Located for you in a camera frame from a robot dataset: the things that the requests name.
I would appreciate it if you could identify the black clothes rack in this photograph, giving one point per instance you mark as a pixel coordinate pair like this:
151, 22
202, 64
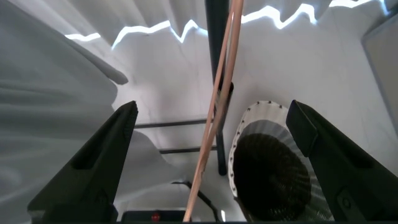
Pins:
216, 31

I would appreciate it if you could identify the white laundry basket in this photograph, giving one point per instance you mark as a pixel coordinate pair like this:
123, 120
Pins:
267, 174

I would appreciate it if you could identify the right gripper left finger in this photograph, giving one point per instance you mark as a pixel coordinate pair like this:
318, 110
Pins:
87, 186

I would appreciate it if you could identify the pink clothes hanger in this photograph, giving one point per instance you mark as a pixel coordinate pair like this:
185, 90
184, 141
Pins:
229, 62

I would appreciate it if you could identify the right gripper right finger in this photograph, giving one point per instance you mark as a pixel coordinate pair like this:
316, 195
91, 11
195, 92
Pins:
357, 186

